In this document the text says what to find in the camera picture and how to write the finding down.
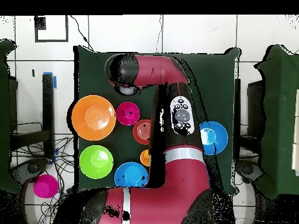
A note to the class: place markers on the black cabinet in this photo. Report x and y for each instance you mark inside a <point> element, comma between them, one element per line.
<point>255,109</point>

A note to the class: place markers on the black square floor frame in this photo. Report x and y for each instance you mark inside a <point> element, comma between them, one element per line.
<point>40,23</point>

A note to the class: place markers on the blue tape strip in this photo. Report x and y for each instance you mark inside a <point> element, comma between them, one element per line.
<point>55,82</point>

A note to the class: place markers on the orange plastic cup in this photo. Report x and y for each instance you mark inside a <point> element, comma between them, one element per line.
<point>144,158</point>

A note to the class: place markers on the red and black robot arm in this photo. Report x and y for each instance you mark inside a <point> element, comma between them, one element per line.
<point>163,70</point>

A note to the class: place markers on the white round stool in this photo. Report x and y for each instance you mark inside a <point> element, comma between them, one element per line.
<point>31,210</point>

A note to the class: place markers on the dark grey chair base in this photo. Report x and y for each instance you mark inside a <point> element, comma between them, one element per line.
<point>32,168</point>
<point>247,169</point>

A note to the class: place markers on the dark green table cloth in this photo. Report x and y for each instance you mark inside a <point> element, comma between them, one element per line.
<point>93,70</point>

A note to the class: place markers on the green cloth side table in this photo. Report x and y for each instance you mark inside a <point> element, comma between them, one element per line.
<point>280,116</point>
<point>4,116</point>

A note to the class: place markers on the green plastic bowl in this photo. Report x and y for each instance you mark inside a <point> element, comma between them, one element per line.
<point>96,162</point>

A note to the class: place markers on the pink plastic cup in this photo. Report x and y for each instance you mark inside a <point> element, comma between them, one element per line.
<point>45,186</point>

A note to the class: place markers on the blue plastic bowl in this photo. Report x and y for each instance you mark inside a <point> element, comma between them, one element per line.
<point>131,175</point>
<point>217,140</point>

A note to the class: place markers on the pink plastic bowl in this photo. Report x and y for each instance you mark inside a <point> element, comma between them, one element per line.
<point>128,113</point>

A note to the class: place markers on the large orange plastic bowl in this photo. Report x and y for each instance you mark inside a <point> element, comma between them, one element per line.
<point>93,117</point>

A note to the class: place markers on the red-orange plastic bowl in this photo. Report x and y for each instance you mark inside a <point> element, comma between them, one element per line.
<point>141,131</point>

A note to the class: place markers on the black stand frame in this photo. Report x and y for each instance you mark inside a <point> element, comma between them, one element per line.
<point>237,116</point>
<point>48,105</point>

